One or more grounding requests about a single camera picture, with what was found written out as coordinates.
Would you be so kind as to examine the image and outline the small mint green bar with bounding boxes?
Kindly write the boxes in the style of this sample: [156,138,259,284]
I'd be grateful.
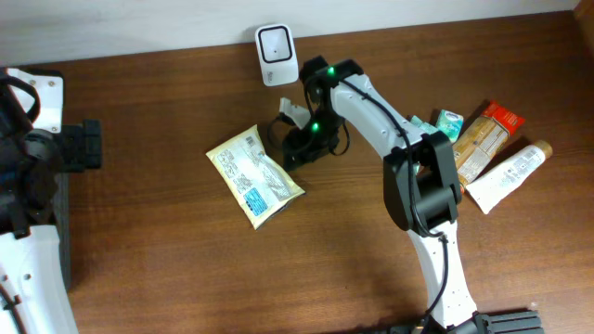
[435,109,464,143]

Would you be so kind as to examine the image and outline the white cube barcode scanner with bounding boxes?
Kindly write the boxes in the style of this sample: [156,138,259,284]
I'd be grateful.
[254,24,299,87]

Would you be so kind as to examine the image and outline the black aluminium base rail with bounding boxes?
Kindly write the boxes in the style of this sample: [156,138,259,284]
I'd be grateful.
[369,310,545,334]

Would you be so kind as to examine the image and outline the wooden side panel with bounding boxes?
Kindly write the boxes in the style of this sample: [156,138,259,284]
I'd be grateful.
[574,0,594,48]

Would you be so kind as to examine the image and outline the black mesh basket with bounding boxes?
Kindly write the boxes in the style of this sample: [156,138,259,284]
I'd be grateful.
[52,173,71,290]

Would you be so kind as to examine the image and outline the white Pantene tube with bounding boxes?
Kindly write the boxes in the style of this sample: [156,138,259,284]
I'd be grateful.
[466,140,553,214]

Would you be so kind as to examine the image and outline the cream wipes packet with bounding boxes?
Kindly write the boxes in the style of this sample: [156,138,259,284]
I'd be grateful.
[206,125,305,229]

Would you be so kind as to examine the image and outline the teal snack packet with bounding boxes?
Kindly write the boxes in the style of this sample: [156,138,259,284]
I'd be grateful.
[407,115,440,175]

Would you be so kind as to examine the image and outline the orange spaghetti package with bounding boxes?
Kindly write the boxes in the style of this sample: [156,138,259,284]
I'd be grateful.
[453,100,525,193]

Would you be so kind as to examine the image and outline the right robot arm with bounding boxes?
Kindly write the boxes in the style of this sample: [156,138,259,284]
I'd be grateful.
[281,57,481,333]

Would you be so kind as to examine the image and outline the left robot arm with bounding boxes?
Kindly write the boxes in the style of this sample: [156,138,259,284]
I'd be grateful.
[1,68,103,333]

